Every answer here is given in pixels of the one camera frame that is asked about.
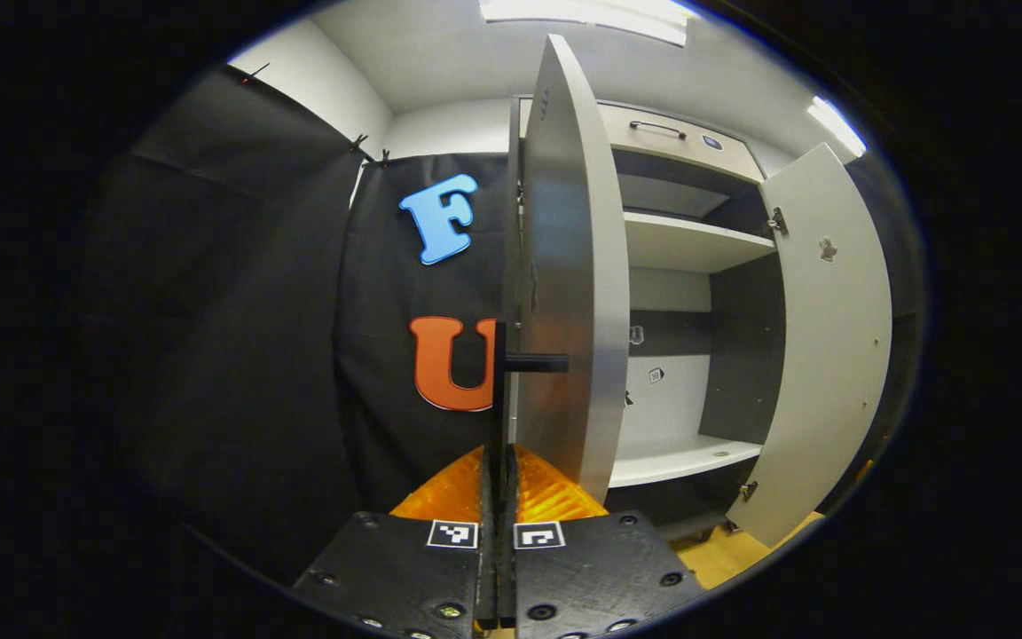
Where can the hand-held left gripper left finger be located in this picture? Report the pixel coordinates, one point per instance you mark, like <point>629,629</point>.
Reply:
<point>486,568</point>

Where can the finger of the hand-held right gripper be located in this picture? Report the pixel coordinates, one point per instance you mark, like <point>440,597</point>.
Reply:
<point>864,469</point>

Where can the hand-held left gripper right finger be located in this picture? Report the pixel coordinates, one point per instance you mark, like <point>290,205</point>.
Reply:
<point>509,568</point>

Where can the grey cabinet door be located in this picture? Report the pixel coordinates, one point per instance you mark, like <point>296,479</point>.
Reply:
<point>821,355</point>
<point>564,266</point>

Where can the grey double-door shoe cabinet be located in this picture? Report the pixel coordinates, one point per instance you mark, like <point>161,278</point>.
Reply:
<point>742,355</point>

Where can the white cabinet shelf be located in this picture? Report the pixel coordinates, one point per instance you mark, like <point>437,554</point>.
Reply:
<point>680,460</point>
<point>688,244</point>

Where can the grey cabinet drawer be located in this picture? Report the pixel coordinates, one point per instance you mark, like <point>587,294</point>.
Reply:
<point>644,146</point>

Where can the black backdrop cloth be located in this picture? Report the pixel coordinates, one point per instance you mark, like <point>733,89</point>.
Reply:
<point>254,355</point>

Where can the small ceiling light panel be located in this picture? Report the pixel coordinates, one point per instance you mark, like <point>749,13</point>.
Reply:
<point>837,126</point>

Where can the long ceiling light panel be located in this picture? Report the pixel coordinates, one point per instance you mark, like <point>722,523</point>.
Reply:
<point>591,13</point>

